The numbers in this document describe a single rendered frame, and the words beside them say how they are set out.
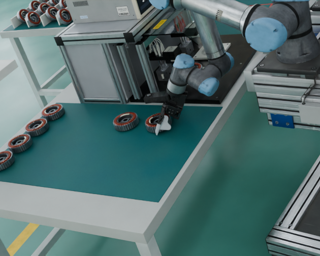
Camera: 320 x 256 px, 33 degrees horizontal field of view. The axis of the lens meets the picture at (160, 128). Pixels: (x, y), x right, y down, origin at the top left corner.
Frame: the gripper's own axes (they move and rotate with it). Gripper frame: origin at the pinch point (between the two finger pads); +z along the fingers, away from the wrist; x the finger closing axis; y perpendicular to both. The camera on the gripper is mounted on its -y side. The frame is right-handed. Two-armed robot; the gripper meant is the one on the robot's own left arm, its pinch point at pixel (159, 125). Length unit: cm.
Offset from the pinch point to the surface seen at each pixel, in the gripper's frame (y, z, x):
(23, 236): -58, 121, 11
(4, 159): -60, 32, -19
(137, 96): -15.2, 5.3, 21.8
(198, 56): 5, -6, 56
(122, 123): -15.4, 5.3, -0.6
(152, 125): -2.5, -2.0, -4.3
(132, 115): -13.0, 4.2, 5.4
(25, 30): -125, 73, 146
